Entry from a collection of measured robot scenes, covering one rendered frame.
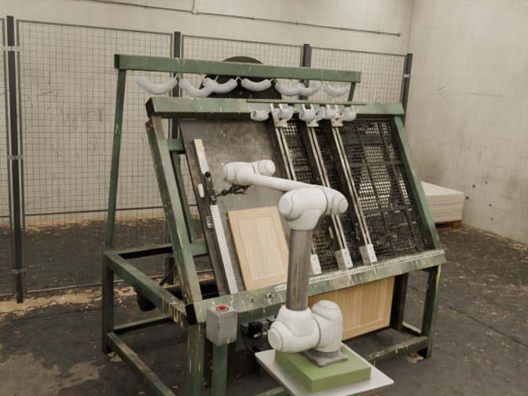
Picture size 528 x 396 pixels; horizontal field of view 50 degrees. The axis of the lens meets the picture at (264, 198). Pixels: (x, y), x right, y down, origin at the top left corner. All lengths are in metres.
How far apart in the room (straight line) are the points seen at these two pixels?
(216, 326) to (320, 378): 0.62
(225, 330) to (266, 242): 0.75
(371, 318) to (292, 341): 1.96
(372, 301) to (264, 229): 1.26
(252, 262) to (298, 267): 0.92
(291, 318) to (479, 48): 7.23
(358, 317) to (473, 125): 5.42
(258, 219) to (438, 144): 6.50
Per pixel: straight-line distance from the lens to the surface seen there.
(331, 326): 2.73
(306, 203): 2.43
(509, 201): 8.84
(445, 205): 8.75
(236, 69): 4.23
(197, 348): 3.23
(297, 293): 2.57
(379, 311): 4.54
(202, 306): 3.16
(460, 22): 9.64
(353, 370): 2.79
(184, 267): 3.18
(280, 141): 3.77
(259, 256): 3.46
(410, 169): 4.61
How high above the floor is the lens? 2.15
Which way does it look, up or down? 13 degrees down
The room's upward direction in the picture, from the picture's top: 4 degrees clockwise
